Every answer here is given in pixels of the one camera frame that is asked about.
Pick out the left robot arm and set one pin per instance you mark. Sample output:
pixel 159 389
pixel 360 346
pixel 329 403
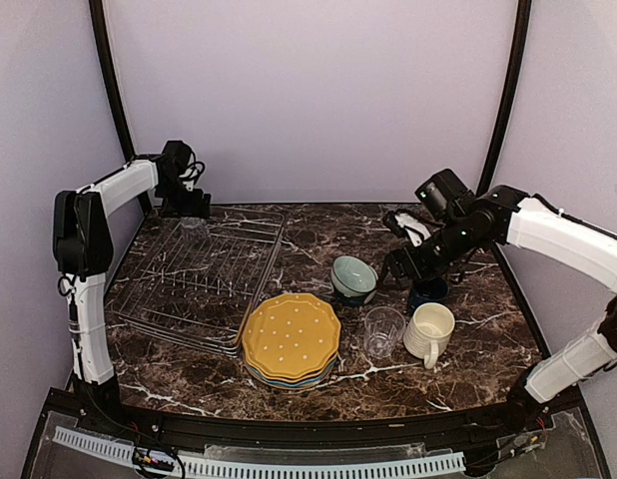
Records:
pixel 83 247

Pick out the light blue slotted cable duct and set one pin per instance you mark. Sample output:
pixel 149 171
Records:
pixel 190 465

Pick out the clear ribbed drinking glass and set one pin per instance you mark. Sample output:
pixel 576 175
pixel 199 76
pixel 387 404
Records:
pixel 194 229

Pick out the left wiring bundle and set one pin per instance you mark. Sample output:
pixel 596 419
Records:
pixel 151 456

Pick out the yellow dotted top plate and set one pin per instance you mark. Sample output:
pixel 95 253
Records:
pixel 290 333

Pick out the light green ceramic bowl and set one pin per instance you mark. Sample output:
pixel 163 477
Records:
pixel 352 277

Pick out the blue plate in stack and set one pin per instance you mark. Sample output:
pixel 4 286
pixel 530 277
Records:
pixel 286 382

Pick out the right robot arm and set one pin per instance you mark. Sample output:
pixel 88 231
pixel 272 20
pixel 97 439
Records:
pixel 509 216

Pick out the right black frame post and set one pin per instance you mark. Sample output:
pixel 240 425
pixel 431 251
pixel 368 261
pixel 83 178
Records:
pixel 508 94

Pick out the cream ribbed mug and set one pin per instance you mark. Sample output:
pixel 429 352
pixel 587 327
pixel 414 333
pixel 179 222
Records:
pixel 428 332

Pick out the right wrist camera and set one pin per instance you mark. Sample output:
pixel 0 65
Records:
pixel 404 224

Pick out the right wiring bundle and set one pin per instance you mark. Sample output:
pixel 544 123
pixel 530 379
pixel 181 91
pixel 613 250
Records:
pixel 523 444

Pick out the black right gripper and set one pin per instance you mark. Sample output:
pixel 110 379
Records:
pixel 395 260

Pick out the wiring bundle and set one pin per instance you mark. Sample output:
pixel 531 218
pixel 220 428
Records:
pixel 523 444
pixel 151 456

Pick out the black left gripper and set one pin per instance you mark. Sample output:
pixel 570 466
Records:
pixel 198 207

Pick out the left black frame post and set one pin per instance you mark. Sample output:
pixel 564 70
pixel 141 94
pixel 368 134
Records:
pixel 108 73

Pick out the dark blue mug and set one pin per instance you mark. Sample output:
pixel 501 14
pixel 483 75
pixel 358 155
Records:
pixel 435 290

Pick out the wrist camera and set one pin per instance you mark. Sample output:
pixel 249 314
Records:
pixel 192 174
pixel 404 224

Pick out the black frame post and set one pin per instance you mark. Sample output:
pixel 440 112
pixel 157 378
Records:
pixel 108 73
pixel 508 94

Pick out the black front rail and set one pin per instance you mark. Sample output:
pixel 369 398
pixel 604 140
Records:
pixel 472 428

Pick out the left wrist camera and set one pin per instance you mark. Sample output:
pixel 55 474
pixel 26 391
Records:
pixel 192 174

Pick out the metal wire dish rack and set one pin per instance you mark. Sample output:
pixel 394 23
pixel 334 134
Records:
pixel 198 295

